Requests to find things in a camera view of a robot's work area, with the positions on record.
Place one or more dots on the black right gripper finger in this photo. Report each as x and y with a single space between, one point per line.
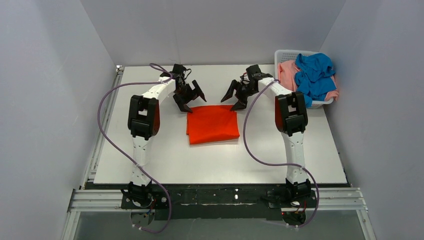
241 104
229 93

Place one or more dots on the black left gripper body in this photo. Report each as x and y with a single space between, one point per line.
186 93

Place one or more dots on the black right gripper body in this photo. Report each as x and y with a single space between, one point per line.
241 92

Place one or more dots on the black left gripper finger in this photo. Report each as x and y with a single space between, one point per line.
197 91
182 105

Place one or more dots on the orange t shirt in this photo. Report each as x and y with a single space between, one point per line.
211 123

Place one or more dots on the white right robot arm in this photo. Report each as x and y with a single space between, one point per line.
291 119

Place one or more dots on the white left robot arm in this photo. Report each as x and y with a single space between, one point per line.
144 118

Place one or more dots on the pink t shirt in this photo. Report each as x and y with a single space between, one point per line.
286 75

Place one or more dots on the white plastic laundry basket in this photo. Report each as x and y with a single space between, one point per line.
284 55

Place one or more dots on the blue t shirt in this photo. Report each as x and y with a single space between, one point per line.
316 77

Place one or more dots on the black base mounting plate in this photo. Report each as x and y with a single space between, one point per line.
215 201

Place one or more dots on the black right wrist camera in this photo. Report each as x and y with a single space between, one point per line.
254 73

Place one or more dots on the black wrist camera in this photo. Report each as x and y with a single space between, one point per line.
178 71
254 73

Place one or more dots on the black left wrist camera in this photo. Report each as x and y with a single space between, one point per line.
178 71

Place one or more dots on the aluminium frame rail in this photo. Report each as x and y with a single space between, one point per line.
256 157

